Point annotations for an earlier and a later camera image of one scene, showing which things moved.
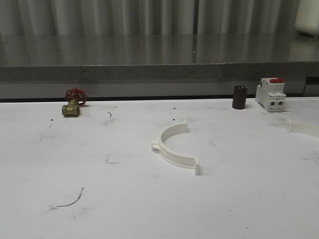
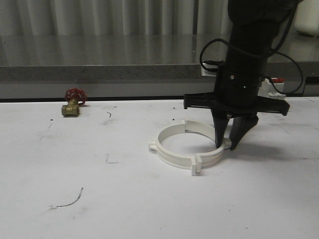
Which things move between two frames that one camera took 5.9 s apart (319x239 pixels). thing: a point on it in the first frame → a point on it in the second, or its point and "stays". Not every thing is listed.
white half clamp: x=301 y=128 → x=207 y=158
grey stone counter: x=34 y=65 stays
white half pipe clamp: x=172 y=157 stays
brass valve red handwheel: x=75 y=97 stays
